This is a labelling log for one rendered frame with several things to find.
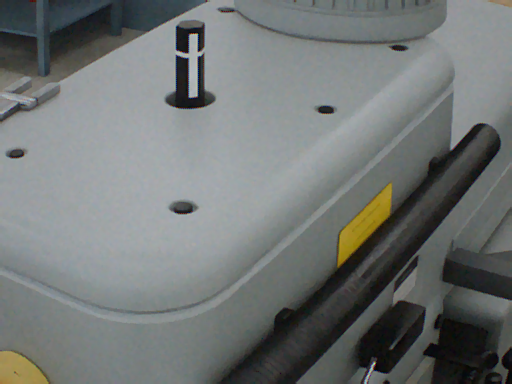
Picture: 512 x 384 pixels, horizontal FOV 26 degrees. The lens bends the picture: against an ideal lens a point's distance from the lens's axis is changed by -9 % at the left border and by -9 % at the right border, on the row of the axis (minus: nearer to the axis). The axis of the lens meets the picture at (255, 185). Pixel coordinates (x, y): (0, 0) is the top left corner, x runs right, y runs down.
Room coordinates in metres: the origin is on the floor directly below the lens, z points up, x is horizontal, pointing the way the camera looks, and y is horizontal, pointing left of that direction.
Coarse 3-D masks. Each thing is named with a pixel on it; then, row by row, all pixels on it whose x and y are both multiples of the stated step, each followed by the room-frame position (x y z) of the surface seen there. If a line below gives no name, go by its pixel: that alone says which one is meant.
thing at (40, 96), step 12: (12, 84) 0.80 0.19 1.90; (24, 84) 0.80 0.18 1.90; (48, 84) 0.79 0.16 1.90; (0, 96) 0.77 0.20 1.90; (12, 96) 0.77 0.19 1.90; (24, 96) 0.77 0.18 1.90; (36, 96) 0.77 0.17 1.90; (48, 96) 0.78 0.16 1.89; (0, 108) 0.75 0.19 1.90; (12, 108) 0.75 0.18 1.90; (24, 108) 0.76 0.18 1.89; (0, 120) 0.74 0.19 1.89
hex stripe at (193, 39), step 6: (192, 36) 0.77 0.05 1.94; (192, 42) 0.77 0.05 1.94; (192, 48) 0.77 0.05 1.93; (192, 54) 0.77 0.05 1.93; (192, 60) 0.77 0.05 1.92; (192, 66) 0.77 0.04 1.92; (192, 72) 0.77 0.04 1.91; (192, 78) 0.77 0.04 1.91; (192, 84) 0.77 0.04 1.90; (192, 90) 0.77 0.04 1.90; (192, 96) 0.77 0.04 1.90
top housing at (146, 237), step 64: (128, 64) 0.85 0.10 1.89; (256, 64) 0.84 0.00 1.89; (320, 64) 0.84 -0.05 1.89; (384, 64) 0.85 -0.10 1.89; (448, 64) 0.89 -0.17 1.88; (0, 128) 0.73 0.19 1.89; (64, 128) 0.73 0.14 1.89; (128, 128) 0.73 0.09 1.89; (192, 128) 0.72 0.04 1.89; (256, 128) 0.72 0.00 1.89; (320, 128) 0.73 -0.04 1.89; (384, 128) 0.76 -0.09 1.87; (448, 128) 0.88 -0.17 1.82; (0, 192) 0.63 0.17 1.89; (64, 192) 0.63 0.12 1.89; (128, 192) 0.63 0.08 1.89; (192, 192) 0.63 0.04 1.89; (256, 192) 0.64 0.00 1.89; (320, 192) 0.67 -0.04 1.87; (384, 192) 0.76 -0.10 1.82; (0, 256) 0.59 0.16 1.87; (64, 256) 0.57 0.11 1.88; (128, 256) 0.56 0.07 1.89; (192, 256) 0.57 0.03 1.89; (256, 256) 0.60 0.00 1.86; (320, 256) 0.68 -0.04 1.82; (0, 320) 0.59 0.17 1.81; (64, 320) 0.56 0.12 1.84; (128, 320) 0.54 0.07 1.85; (192, 320) 0.55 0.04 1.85; (256, 320) 0.60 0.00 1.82
